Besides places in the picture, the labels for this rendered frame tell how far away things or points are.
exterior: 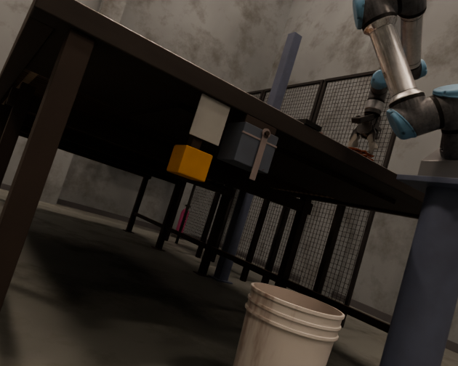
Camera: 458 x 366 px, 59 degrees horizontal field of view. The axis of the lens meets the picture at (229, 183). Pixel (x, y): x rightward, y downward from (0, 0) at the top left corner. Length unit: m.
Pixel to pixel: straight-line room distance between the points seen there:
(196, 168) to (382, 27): 0.82
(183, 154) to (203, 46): 6.49
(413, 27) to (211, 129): 0.89
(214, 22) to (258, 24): 0.96
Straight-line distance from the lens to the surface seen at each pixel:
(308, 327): 1.21
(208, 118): 1.15
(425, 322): 1.46
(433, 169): 1.56
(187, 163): 1.09
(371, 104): 1.92
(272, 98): 3.84
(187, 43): 7.41
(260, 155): 1.22
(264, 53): 8.21
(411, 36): 1.73
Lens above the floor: 0.54
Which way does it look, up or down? 5 degrees up
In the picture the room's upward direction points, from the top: 17 degrees clockwise
